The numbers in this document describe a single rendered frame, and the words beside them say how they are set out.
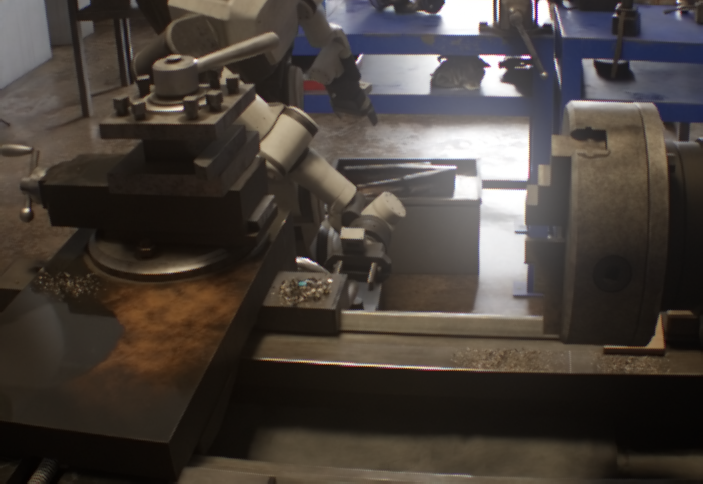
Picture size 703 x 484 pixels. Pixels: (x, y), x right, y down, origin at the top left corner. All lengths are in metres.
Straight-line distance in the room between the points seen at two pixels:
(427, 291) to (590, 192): 2.19
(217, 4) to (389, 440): 0.91
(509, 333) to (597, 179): 0.44
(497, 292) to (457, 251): 0.20
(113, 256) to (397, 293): 1.84
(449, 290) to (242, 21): 1.51
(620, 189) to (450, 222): 2.19
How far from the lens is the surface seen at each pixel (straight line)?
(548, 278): 0.91
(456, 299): 2.94
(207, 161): 1.13
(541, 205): 0.89
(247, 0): 1.74
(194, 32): 1.70
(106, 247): 1.27
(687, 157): 0.90
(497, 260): 3.18
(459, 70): 2.76
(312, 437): 1.22
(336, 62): 2.30
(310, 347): 1.20
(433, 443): 1.20
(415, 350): 1.18
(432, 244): 3.03
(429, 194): 3.02
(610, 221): 0.81
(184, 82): 1.19
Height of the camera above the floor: 1.49
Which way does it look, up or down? 25 degrees down
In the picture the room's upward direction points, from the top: 3 degrees counter-clockwise
